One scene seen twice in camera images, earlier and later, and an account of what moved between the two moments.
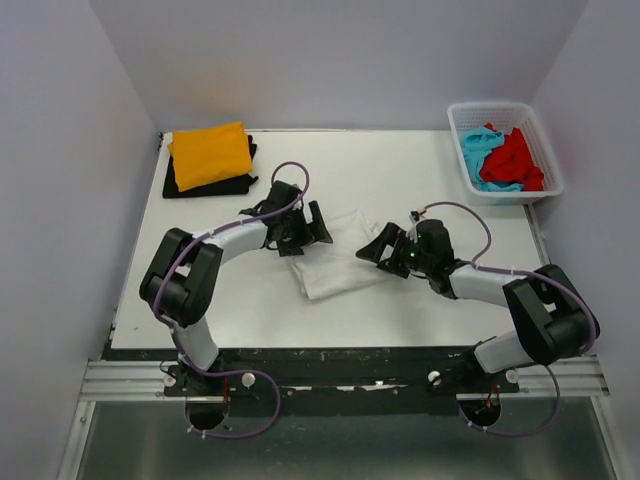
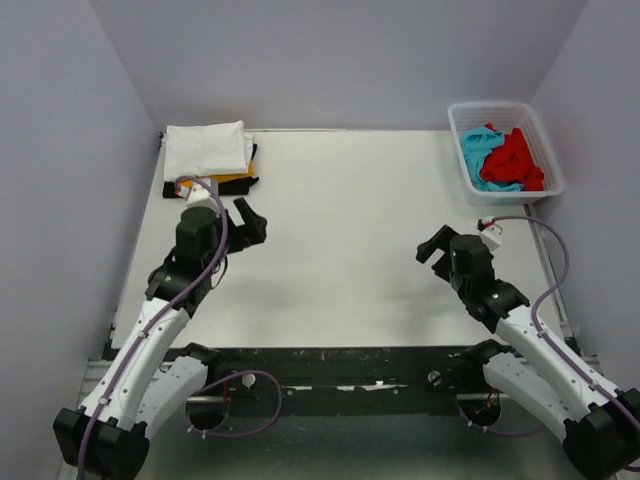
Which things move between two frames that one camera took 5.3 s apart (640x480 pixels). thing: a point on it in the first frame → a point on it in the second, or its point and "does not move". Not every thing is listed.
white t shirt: (328, 270) → (223, 148)
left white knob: (248, 379) does not move
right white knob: (432, 375) does not move
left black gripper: (313, 231) → (251, 232)
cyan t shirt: (477, 141) does not move
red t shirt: (510, 161) does not move
